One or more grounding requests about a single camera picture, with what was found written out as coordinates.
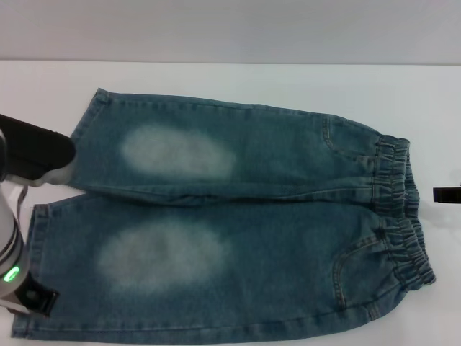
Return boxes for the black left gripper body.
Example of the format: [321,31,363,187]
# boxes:
[17,276,61,319]

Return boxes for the blue denim shorts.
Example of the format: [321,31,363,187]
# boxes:
[10,86,439,342]

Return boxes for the white camera mounting bracket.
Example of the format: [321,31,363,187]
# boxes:
[6,183,29,218]

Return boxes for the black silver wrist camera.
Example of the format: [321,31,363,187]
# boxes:
[0,113,77,188]

